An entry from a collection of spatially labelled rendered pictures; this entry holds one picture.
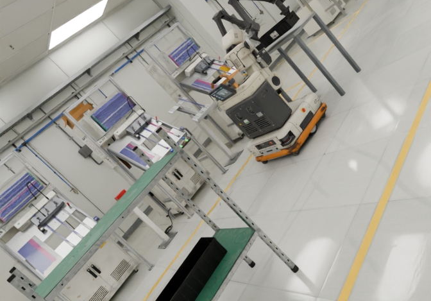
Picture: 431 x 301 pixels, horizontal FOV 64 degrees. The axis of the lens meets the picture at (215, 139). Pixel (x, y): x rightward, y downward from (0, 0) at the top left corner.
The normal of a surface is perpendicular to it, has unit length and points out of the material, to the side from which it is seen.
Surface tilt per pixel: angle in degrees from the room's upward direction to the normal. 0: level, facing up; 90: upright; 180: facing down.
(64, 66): 90
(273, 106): 90
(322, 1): 90
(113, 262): 91
